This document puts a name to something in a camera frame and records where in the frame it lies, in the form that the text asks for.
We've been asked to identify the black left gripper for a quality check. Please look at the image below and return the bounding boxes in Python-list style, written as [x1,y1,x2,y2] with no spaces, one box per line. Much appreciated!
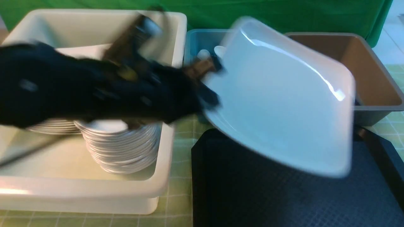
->
[0,43,219,128]

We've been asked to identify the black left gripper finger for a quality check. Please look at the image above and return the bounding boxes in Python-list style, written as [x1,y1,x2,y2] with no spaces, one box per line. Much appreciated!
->
[185,58,223,79]

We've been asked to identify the white square rice plate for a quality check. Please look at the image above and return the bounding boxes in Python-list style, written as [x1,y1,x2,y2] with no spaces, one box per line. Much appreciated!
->
[204,17,356,178]

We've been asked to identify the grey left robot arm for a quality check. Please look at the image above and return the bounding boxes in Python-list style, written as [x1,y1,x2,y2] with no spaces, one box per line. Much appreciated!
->
[1,12,223,129]

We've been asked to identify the pile of white spoons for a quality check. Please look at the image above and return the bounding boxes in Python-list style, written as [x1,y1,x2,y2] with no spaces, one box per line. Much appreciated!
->
[197,46,226,60]

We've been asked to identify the teal plastic bin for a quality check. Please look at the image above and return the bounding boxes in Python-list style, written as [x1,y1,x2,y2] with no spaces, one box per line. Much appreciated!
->
[183,29,229,64]

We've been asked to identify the stack of white square plates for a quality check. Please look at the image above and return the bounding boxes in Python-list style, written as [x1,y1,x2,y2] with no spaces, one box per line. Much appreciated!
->
[25,44,114,135]

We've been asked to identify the large white plastic tub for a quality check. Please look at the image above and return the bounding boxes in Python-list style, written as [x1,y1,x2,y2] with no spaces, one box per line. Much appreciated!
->
[0,9,175,214]

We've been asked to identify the stack of white bowls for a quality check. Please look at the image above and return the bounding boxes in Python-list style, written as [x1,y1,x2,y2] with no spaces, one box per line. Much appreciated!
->
[74,120,162,174]

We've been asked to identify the black serving tray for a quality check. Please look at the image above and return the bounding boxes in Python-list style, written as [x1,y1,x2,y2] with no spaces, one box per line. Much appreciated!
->
[191,127,404,227]

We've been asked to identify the green checkered tablecloth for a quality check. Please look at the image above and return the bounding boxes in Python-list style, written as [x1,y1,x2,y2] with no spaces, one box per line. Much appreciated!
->
[0,60,404,227]

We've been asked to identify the green backdrop cloth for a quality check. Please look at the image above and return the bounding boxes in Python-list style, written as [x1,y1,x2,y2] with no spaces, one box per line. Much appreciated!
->
[0,0,392,47]

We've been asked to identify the brown plastic bin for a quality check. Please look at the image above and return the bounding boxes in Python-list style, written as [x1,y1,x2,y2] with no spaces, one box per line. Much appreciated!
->
[286,32,404,126]

